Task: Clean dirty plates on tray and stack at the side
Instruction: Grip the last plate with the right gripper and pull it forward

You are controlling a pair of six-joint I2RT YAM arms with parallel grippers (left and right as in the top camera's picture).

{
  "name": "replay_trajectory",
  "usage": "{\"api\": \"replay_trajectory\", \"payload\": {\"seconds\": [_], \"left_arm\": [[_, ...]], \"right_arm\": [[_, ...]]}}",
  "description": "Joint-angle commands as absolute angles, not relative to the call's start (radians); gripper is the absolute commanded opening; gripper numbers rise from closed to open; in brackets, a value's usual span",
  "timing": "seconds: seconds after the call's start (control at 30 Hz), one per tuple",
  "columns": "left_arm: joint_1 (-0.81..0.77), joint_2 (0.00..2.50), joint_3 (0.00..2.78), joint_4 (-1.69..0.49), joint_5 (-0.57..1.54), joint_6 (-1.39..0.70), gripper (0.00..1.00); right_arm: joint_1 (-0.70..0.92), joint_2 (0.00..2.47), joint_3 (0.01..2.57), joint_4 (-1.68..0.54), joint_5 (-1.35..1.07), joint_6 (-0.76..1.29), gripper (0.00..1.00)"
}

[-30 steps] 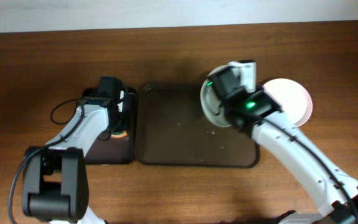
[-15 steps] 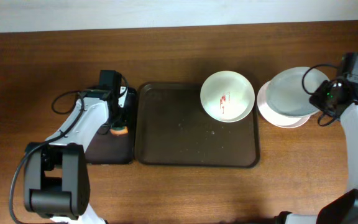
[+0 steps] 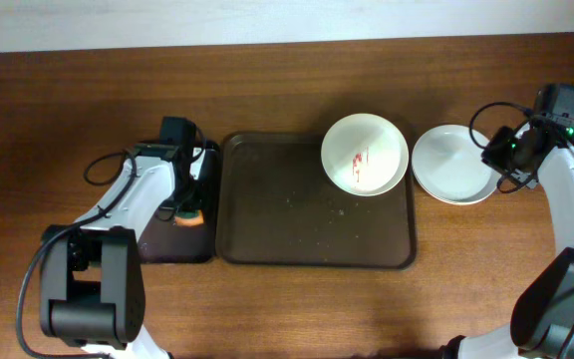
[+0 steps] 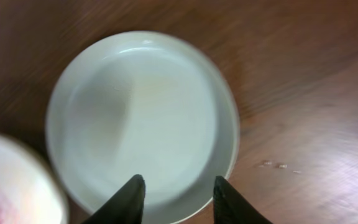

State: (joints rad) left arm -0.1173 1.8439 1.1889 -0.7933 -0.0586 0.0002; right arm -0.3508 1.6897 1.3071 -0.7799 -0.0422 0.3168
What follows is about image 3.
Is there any green and orange sponge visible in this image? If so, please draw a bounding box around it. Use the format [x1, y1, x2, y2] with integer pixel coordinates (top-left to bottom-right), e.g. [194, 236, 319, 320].
[173, 210, 204, 227]

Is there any pale green plate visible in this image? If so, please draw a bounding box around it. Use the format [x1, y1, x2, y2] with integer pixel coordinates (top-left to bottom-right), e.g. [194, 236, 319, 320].
[412, 125, 500, 177]

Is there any white plate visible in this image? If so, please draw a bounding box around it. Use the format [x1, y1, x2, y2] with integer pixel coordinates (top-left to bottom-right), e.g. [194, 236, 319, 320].
[415, 174, 499, 205]
[321, 114, 410, 196]

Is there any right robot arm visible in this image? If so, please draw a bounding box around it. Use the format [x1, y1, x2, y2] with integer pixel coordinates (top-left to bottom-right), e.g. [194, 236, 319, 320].
[437, 84, 574, 359]

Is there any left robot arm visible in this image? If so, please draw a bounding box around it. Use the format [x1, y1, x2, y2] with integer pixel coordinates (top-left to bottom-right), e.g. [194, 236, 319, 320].
[31, 117, 214, 358]

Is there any small black tray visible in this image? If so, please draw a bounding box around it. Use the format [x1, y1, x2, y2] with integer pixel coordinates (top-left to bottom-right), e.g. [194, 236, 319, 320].
[138, 145, 222, 263]

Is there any large brown serving tray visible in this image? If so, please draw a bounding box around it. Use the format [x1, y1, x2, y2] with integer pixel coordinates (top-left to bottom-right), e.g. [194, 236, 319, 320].
[215, 133, 418, 270]

